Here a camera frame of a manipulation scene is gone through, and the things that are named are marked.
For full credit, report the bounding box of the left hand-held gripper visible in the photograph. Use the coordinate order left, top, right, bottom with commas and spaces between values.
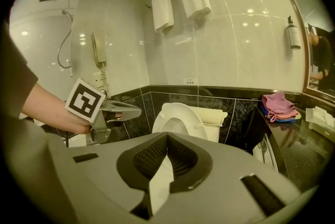
64, 77, 142, 145

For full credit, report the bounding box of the orange folded cloth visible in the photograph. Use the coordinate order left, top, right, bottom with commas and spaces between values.
272, 109, 300, 119

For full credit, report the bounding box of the person's dark shirt sleeve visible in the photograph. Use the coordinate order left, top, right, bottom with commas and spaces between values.
0, 20, 39, 120

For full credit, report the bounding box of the chrome shower hose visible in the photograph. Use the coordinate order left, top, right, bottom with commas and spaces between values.
57, 9, 74, 70

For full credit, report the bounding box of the beige wall telephone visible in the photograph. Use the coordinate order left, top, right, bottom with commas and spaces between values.
91, 31, 108, 66

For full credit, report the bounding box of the pink folded cloth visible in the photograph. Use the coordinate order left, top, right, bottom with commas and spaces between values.
261, 91, 296, 122

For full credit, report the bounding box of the wall soap dispenser bottle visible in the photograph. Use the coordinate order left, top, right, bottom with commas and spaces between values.
285, 15, 302, 50

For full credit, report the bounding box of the person's left hand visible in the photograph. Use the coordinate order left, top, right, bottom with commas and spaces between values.
105, 111, 123, 122

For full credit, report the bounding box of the white toilet seat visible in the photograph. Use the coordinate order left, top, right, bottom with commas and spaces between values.
148, 102, 209, 216

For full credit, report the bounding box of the wood framed mirror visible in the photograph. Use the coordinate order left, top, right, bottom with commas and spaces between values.
258, 0, 335, 103

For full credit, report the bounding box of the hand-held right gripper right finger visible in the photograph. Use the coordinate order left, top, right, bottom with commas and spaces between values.
166, 131, 213, 194

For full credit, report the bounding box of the white toilet tank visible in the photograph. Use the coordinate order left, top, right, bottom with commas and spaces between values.
203, 123, 221, 143

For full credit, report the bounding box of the coiled telephone cord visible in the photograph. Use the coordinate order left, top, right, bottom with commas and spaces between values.
100, 62, 110, 98

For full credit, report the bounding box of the dark stone vanity counter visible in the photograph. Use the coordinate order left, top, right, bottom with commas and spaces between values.
245, 105, 335, 194

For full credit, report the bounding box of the blue folded cloth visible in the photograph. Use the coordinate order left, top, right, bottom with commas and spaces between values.
260, 105, 296, 124

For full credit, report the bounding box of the person's left forearm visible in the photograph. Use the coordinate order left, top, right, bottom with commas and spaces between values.
20, 82, 93, 135

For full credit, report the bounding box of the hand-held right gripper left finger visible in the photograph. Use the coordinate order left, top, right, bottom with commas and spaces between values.
116, 131, 169, 192

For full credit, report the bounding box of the white tissue box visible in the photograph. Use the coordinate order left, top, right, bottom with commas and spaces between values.
305, 106, 335, 138

